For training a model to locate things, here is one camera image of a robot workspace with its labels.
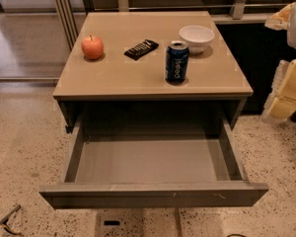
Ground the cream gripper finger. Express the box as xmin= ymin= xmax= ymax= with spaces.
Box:
xmin=261 ymin=59 xmax=296 ymax=120
xmin=264 ymin=3 xmax=295 ymax=31

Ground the blue pepsi can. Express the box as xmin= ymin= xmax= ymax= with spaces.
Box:
xmin=165 ymin=40 xmax=189 ymax=84

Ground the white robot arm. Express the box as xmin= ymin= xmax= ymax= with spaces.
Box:
xmin=261 ymin=1 xmax=296 ymax=123

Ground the beige cabinet with top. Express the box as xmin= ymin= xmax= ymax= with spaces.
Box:
xmin=53 ymin=11 xmax=253 ymax=126

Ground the open grey top drawer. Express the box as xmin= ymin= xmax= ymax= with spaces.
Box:
xmin=39 ymin=116 xmax=268 ymax=209

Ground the white ceramic bowl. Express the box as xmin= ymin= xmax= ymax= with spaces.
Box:
xmin=179 ymin=25 xmax=215 ymax=54

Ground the black snack bar wrapper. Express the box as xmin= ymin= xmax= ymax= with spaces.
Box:
xmin=124 ymin=39 xmax=159 ymax=60

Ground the red apple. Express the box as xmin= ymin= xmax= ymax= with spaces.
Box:
xmin=81 ymin=36 xmax=104 ymax=60

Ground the metal tool on floor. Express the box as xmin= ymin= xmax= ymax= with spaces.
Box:
xmin=0 ymin=204 xmax=22 ymax=236

